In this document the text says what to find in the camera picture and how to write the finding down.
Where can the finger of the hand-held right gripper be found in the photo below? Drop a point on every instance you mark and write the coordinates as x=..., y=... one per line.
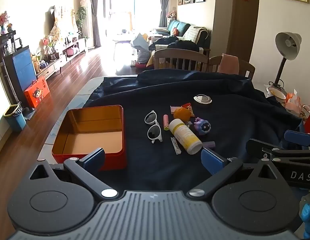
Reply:
x=298, y=137
x=256, y=146

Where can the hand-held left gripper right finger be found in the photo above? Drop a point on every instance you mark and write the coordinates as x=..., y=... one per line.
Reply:
x=211, y=161

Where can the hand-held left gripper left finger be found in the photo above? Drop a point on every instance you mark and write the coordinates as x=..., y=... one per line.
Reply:
x=95, y=158

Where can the purple eraser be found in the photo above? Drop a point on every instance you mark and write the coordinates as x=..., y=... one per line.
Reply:
x=208, y=145

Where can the red tin box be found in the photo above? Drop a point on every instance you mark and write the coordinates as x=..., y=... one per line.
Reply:
x=95, y=137

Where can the purple toy figure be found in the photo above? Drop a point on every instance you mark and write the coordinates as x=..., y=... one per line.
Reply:
x=203, y=127

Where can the white yellow bottle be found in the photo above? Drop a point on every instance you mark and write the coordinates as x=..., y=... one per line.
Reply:
x=185, y=136

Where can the silver nail clipper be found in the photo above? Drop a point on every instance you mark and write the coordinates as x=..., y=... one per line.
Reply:
x=176, y=147

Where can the orange tangerine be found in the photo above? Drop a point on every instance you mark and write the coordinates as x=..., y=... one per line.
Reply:
x=181, y=113

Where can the red snack packet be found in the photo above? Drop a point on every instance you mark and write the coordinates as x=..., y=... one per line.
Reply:
x=187, y=104

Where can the white sunglasses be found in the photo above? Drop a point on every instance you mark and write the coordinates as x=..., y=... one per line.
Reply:
x=152, y=132

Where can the pink eraser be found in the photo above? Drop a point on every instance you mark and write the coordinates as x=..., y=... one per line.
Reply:
x=175, y=109

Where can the person's right hand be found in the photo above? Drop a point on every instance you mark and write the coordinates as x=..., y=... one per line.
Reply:
x=307, y=211

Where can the orange plastic bag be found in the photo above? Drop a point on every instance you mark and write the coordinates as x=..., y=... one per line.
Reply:
x=293, y=102

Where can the dark blue cloth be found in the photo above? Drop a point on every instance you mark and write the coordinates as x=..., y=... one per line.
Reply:
x=245, y=110

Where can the landscape printed table cover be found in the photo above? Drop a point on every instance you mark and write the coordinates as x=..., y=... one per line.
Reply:
x=70, y=102

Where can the wooden chair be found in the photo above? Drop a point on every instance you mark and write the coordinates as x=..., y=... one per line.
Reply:
x=180, y=53
x=248, y=67

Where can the grey dustpan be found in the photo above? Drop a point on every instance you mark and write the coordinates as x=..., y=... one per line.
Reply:
x=29, y=113

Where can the pink cloth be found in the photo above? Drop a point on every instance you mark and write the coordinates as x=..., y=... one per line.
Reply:
x=228, y=63

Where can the blue trash bin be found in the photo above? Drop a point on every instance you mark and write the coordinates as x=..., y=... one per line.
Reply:
x=16, y=120

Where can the orange gift box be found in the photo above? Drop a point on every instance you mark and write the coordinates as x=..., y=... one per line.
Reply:
x=36, y=92

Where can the grey desk lamp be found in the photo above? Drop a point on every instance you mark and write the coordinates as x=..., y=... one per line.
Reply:
x=287, y=45

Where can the wooden television cabinet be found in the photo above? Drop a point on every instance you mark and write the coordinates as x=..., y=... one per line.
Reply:
x=57, y=63

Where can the red floor cushion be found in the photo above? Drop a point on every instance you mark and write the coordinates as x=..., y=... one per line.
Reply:
x=140, y=65

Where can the pink bag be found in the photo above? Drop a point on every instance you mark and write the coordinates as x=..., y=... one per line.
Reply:
x=70, y=52

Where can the yellow blanket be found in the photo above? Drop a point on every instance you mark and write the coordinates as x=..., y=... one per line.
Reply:
x=151, y=60

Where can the dark clothes pile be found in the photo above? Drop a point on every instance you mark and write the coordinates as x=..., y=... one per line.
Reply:
x=185, y=46
x=165, y=41

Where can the black cabinet blue panel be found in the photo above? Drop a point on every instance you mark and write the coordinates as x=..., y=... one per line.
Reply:
x=20, y=65

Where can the brown wooden door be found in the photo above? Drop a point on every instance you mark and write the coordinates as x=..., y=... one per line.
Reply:
x=241, y=25

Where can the grey white bag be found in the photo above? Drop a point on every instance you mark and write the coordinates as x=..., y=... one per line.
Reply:
x=140, y=45

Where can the white coffee table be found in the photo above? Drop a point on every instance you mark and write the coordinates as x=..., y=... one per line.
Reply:
x=122, y=38

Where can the red flower bouquet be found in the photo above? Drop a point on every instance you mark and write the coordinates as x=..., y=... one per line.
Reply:
x=47, y=42

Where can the cream sofa blanket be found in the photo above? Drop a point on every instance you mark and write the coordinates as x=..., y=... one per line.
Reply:
x=193, y=33

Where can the white standing air conditioner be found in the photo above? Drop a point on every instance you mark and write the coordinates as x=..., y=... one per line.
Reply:
x=88, y=25

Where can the teal sofa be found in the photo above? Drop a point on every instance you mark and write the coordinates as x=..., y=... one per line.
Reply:
x=181, y=27

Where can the patterned television cover cloth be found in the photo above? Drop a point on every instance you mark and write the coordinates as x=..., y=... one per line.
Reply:
x=65, y=20

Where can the green houseplant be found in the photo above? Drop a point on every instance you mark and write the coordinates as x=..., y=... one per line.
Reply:
x=81, y=13

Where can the grey curtain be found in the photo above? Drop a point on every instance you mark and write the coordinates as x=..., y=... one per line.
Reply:
x=96, y=12
x=165, y=2

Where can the pink doll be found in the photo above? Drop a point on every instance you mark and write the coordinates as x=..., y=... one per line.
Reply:
x=172, y=14

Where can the small colourful figurine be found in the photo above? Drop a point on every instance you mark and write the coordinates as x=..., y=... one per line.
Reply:
x=10, y=28

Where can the vase of pink flowers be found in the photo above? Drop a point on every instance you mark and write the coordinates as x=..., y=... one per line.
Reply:
x=2, y=21

